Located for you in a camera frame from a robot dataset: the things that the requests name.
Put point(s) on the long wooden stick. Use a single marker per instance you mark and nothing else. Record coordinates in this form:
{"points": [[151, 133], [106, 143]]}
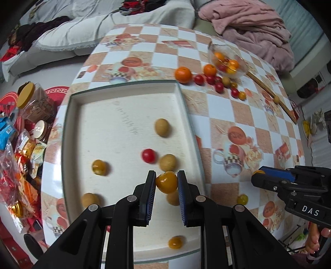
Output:
{"points": [[269, 94]]}

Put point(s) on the red clothing pile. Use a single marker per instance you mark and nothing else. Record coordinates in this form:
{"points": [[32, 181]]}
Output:
{"points": [[133, 5]]}

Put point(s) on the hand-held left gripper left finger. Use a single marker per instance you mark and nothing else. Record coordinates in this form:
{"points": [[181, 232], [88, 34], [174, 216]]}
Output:
{"points": [[148, 196]]}

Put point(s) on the yellow lid plastic jar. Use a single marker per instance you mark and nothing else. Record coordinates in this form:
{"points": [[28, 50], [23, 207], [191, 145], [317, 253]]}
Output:
{"points": [[36, 103]]}

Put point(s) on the red cardboard box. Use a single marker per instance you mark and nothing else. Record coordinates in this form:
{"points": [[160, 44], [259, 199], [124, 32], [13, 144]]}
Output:
{"points": [[13, 245]]}

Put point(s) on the blue snack packet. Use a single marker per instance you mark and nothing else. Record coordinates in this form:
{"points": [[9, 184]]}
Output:
{"points": [[6, 132]]}

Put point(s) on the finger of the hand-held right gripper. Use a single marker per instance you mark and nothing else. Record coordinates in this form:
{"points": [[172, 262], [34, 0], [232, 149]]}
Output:
{"points": [[280, 174], [269, 183]]}

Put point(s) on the person's right hand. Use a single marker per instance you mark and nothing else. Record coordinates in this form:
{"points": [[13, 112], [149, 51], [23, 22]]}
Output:
{"points": [[311, 240]]}

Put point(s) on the clear glass bowl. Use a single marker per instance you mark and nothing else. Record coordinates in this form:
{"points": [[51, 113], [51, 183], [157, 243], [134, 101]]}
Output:
{"points": [[232, 53]]}

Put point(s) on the red round tin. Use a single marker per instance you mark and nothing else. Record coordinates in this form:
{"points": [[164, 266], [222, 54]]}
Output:
{"points": [[9, 106]]}

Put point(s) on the pile of wrapped candies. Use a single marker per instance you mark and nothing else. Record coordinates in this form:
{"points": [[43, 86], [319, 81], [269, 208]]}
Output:
{"points": [[20, 176]]}

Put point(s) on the brown longan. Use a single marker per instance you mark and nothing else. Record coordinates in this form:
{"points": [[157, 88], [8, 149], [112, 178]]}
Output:
{"points": [[162, 128], [90, 200], [168, 162], [276, 99], [172, 199], [226, 81]]}

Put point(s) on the metal floor rack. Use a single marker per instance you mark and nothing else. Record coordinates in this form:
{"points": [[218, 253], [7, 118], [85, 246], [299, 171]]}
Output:
{"points": [[293, 239]]}

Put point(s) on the white sofa cover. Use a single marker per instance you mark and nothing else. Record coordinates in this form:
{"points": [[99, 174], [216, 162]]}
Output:
{"points": [[103, 28]]}

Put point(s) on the beige lid jar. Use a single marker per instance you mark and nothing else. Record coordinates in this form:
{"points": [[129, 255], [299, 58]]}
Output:
{"points": [[42, 130]]}

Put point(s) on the red packet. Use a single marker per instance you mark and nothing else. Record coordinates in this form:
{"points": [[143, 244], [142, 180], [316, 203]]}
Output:
{"points": [[13, 53]]}

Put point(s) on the pink fleece blanket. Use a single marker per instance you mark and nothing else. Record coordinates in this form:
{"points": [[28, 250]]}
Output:
{"points": [[248, 25]]}

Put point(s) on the checked patterned tablecloth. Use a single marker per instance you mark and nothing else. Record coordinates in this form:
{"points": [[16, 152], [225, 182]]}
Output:
{"points": [[245, 129]]}

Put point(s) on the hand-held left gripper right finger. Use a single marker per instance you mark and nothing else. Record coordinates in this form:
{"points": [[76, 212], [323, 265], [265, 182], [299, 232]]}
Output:
{"points": [[182, 199]]}

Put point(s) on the orange mandarin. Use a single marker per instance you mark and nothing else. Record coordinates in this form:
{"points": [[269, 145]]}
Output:
{"points": [[210, 70], [219, 57], [233, 64], [183, 75]]}

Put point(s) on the white tray with green rim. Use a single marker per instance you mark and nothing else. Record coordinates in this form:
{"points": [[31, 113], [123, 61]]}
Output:
{"points": [[116, 124]]}

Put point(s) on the dark brown clothing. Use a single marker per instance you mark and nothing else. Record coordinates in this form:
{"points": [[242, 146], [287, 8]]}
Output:
{"points": [[38, 31]]}

